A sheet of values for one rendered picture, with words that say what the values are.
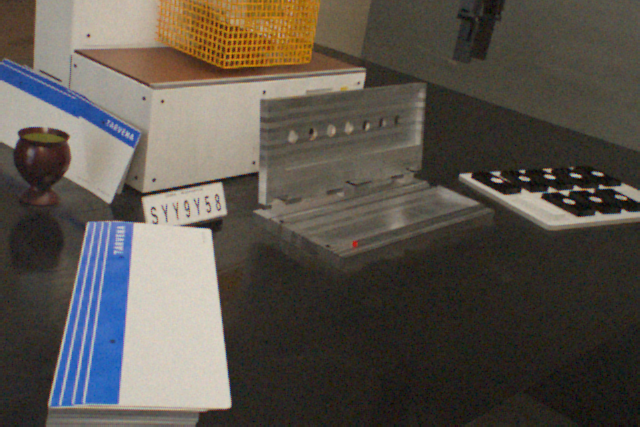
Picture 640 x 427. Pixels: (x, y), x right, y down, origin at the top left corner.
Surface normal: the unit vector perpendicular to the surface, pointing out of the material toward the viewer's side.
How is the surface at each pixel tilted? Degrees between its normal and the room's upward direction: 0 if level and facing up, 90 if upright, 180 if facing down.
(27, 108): 63
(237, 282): 0
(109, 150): 69
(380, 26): 90
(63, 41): 90
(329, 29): 90
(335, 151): 80
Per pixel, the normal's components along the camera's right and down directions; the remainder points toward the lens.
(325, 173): 0.74, 0.18
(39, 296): 0.17, -0.93
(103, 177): -0.61, -0.22
